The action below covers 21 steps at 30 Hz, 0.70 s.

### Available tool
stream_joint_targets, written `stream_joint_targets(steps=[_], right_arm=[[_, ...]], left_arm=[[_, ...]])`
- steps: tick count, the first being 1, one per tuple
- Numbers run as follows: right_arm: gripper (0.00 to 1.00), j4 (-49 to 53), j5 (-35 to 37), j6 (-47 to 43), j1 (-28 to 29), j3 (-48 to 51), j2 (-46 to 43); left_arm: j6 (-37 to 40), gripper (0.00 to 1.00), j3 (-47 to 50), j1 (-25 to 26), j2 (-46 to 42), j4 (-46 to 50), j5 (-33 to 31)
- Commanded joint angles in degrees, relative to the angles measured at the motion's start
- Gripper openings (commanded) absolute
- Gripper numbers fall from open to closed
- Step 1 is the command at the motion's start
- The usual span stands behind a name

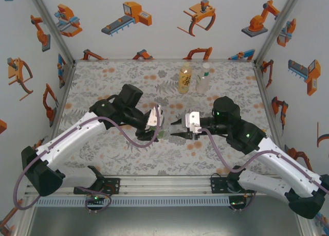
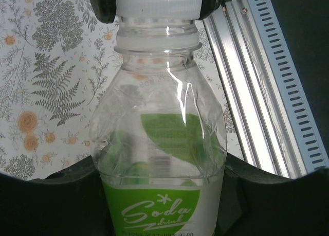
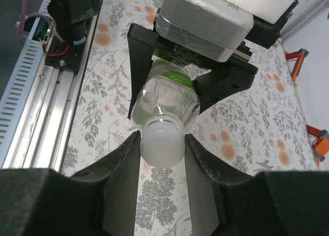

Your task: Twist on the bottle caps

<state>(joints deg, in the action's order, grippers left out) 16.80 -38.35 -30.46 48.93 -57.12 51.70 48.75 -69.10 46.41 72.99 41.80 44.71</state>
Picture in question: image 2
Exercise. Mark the floral patterned tablecloth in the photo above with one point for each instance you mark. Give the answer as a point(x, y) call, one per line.
point(38, 66)

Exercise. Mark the aluminium frame rail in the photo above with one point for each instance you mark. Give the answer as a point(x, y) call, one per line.
point(244, 92)

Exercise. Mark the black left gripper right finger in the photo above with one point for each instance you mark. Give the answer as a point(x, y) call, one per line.
point(282, 207)

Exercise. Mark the clear bottle green soda label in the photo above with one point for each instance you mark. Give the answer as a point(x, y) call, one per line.
point(159, 143)

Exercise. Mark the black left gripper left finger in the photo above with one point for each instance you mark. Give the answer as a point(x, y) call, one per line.
point(51, 207)

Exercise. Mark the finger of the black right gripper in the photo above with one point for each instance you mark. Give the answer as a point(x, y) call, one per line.
point(104, 4)
point(213, 2)

